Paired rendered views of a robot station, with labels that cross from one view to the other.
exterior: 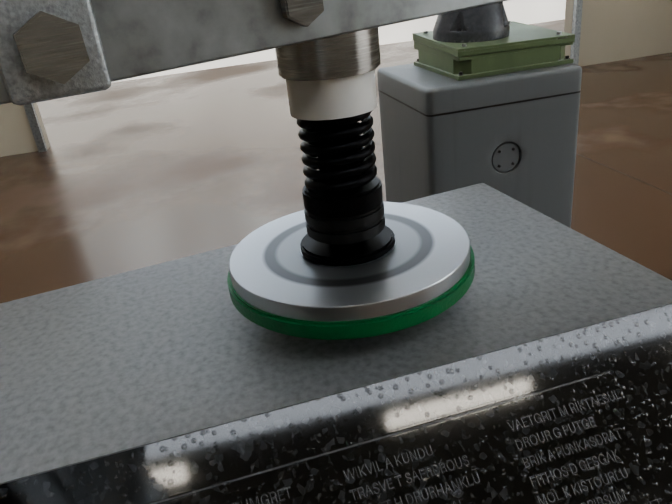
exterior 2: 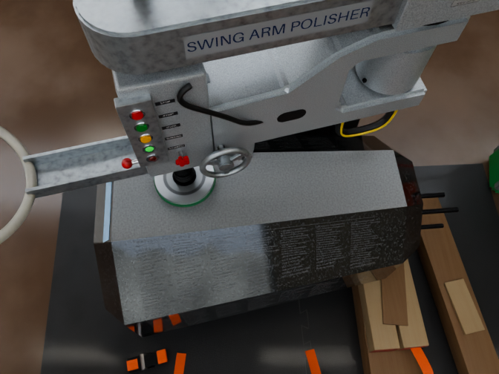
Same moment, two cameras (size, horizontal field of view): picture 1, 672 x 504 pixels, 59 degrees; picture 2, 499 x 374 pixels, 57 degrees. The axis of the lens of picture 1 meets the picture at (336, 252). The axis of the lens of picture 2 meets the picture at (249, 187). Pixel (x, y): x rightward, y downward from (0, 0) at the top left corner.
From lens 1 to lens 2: 1.74 m
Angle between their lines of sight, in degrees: 89
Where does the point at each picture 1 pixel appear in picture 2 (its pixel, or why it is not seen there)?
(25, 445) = (259, 159)
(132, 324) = (241, 194)
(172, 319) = (231, 192)
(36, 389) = (261, 176)
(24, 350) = (267, 192)
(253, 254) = (207, 180)
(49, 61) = not seen: hidden behind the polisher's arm
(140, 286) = (240, 214)
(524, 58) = not seen: outside the picture
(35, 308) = (269, 213)
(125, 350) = (243, 182)
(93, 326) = (252, 197)
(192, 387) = not seen: hidden behind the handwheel
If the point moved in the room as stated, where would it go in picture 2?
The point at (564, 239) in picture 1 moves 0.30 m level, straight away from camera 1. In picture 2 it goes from (119, 189) to (60, 254)
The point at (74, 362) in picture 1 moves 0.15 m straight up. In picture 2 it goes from (254, 182) to (255, 163)
